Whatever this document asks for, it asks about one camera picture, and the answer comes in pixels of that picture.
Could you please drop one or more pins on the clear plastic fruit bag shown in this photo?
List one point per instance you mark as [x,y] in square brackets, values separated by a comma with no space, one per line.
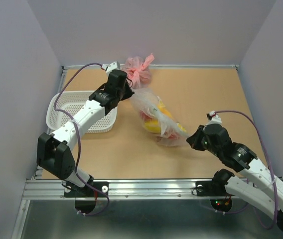
[145,98]

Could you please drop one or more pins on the aluminium front rail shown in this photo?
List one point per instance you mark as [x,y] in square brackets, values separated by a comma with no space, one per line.
[142,189]

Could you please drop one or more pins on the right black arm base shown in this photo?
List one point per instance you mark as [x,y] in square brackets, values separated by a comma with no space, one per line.
[220,200]

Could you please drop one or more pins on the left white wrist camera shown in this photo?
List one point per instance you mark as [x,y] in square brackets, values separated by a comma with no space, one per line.
[108,68]

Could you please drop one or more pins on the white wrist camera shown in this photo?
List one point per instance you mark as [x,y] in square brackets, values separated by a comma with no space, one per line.
[108,68]
[213,118]

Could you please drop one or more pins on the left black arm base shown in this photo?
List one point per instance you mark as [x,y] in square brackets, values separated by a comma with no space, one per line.
[88,202]

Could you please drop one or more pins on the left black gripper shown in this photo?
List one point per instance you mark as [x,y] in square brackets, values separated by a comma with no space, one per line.
[128,93]

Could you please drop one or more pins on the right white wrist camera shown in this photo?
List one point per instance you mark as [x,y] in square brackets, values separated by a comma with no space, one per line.
[213,118]

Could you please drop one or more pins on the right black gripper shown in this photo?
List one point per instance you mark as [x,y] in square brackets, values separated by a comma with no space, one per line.
[194,140]

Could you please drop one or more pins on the yellow fruit in bag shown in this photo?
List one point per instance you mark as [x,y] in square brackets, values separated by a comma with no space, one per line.
[160,108]

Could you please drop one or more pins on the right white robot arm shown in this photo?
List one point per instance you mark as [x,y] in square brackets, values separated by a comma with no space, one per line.
[265,191]

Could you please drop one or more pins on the pink knotted plastic bag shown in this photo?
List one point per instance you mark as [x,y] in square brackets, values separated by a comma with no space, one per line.
[138,72]

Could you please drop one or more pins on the white perforated plastic basket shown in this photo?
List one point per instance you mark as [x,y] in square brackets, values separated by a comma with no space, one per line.
[72,102]

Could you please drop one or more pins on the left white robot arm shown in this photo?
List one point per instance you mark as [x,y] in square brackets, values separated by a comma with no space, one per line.
[54,151]

